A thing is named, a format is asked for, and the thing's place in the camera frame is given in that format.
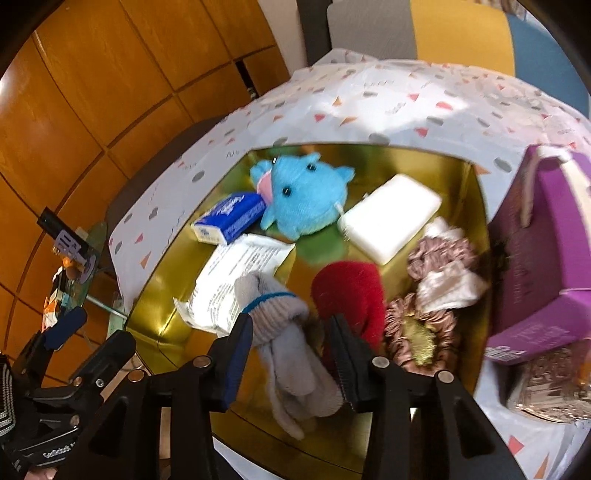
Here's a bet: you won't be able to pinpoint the gold gift box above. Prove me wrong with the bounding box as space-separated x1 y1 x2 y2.
124 143 490 467

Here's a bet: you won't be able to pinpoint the blue plush toy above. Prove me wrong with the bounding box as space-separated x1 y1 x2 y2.
249 153 356 241

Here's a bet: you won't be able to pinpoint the wooden panelled wardrobe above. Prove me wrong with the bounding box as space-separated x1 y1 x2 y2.
0 0 305 393

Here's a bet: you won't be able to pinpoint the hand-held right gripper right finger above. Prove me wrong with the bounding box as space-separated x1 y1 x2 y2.
325 314 527 480

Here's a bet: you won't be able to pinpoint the black bedside panel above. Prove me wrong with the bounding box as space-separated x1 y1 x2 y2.
295 0 333 68

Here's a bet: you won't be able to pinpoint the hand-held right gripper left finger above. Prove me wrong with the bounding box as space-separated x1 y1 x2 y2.
60 314 254 480

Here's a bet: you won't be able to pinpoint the printed bed blanket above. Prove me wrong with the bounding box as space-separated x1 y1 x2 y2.
108 48 591 480

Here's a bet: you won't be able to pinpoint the glass side table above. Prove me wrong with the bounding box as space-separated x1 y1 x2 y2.
41 222 132 324

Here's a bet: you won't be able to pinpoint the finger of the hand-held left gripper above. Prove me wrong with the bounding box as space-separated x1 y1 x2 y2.
14 307 88 384
69 330 137 402

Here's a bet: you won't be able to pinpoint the blue tissue pack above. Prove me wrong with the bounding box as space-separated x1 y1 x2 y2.
191 193 267 244

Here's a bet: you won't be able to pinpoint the black small device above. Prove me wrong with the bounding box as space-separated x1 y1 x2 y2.
37 208 88 252

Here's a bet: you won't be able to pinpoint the purple grey small device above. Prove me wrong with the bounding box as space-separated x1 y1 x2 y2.
52 231 96 282

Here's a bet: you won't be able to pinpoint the colour-block padded headboard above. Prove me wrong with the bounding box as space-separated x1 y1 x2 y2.
325 0 591 112

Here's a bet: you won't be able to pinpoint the gold glitter box lid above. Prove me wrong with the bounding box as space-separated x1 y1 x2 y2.
505 346 591 423

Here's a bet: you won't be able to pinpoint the purple box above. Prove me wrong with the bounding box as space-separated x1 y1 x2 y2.
485 145 591 365

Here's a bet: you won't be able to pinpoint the white soap bar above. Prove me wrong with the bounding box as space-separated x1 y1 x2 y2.
337 174 443 265

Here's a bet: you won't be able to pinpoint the pink satin scrunchie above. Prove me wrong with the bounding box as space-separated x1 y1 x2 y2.
409 235 478 284
385 295 455 372

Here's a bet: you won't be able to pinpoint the red plush toy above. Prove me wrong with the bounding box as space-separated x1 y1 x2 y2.
310 261 386 365

